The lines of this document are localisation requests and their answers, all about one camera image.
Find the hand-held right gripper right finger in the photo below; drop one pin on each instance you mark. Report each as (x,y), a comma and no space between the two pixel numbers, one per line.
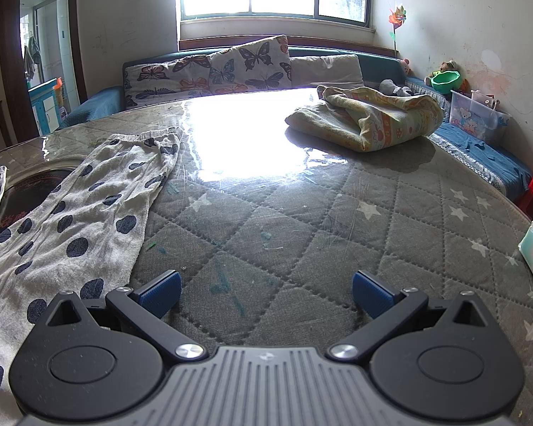
(372,295)

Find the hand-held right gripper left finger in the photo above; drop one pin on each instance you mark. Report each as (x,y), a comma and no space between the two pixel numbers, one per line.
(163,293)

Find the white polka dot pants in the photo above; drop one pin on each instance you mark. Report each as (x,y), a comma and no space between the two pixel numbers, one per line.
(93,213)

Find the hanging clothes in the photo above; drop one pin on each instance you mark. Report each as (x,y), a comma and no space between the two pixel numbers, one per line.
(31,57)

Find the folded yellow patterned blanket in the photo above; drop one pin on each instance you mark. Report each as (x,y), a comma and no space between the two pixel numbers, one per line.
(368,120)

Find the blue sofa bench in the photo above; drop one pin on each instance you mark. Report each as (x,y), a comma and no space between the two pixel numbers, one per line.
(479,151)

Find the clear plastic storage box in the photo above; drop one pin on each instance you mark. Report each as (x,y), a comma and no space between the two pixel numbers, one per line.
(477,117)

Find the grey plush toy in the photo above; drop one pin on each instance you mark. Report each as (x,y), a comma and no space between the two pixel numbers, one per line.
(395,88)

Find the long butterfly print cushion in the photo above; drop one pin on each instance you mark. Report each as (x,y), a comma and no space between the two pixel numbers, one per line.
(168,80)

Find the green plastic bowl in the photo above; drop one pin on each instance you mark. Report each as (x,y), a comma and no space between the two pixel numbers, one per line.
(445,82)

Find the blue white cabinet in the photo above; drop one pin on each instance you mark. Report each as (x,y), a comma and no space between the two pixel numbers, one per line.
(44,102)

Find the plain white cushion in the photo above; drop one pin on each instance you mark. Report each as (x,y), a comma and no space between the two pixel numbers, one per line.
(324,71)

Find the pink plush toy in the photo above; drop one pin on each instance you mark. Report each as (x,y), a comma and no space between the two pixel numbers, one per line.
(406,66)

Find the brown teddy bear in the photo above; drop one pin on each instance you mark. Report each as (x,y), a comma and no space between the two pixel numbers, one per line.
(453,67)

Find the square butterfly print cushion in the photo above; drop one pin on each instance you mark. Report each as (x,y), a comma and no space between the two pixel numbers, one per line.
(248,64)

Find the colourful pinwheel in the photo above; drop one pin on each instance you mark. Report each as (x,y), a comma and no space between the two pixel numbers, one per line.
(397,20)

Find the dark wooden door frame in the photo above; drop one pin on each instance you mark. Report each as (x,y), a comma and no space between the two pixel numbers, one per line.
(9,53)

